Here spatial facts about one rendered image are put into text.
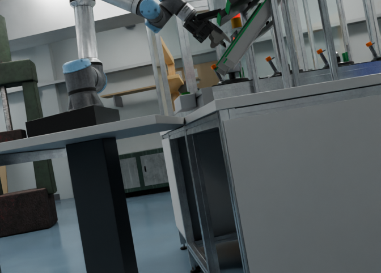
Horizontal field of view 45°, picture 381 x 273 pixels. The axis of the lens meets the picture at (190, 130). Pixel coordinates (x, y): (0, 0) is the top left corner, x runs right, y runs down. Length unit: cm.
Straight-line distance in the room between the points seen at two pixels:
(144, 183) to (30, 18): 304
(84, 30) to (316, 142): 120
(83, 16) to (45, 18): 464
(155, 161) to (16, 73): 267
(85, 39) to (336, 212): 130
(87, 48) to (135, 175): 562
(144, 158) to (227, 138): 631
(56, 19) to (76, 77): 478
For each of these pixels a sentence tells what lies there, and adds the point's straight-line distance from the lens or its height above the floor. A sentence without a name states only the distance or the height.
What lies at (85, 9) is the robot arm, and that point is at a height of 141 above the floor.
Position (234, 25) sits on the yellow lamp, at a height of 127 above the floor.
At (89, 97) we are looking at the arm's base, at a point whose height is 100.
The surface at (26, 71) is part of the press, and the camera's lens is 608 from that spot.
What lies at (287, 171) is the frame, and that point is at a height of 63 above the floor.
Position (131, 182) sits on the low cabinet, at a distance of 763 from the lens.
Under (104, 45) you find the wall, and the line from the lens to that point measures 985.
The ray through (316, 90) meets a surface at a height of 84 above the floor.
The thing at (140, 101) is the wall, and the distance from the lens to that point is 947.
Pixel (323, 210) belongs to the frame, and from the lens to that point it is 135.
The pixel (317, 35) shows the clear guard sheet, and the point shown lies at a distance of 359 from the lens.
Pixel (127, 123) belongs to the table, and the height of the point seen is 85.
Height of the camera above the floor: 76
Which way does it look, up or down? 1 degrees up
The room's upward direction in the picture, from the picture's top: 10 degrees counter-clockwise
